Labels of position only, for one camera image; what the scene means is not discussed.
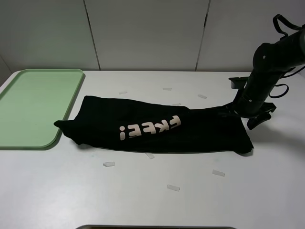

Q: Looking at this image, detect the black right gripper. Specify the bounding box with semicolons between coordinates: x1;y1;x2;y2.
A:
220;102;276;130

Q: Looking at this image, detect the black short sleeve t-shirt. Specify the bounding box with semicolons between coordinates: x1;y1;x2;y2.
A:
55;96;253;154

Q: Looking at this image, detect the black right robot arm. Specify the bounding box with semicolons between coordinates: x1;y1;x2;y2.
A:
221;27;305;130

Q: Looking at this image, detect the light green plastic tray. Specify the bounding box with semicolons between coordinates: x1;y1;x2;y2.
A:
0;69;85;149

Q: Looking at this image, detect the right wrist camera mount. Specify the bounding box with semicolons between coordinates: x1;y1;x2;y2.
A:
228;77;248;90

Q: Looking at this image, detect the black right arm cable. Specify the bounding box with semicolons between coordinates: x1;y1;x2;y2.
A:
269;14;305;98

